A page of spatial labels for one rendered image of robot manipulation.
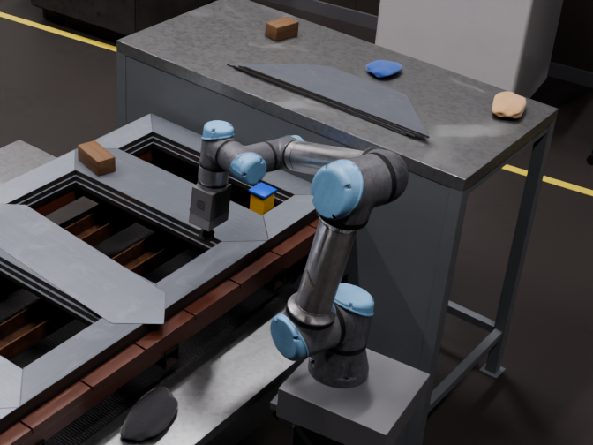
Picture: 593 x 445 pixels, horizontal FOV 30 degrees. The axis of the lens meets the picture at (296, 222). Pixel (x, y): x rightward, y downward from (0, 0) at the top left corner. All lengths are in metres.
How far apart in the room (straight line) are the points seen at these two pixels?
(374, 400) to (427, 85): 1.22
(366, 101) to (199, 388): 1.05
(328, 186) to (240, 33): 1.56
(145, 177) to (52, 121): 2.21
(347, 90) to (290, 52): 0.35
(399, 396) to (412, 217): 0.66
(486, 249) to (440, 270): 1.52
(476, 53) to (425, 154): 2.42
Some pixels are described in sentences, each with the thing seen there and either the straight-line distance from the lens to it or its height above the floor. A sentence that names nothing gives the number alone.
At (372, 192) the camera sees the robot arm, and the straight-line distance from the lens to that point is 2.31.
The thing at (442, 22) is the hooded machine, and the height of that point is 0.51.
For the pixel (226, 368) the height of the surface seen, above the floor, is 0.68.
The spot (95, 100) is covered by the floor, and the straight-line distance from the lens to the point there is 5.67.
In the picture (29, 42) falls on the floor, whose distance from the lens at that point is 6.32.
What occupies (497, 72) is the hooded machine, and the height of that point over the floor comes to 0.33.
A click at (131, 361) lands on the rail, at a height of 0.82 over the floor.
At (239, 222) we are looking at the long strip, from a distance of 3.09.
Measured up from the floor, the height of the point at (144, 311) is 0.86.
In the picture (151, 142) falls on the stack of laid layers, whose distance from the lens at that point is 3.54.
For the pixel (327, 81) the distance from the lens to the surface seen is 3.44.
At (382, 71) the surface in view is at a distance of 3.54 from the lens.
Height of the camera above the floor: 2.53
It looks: 32 degrees down
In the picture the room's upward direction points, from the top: 5 degrees clockwise
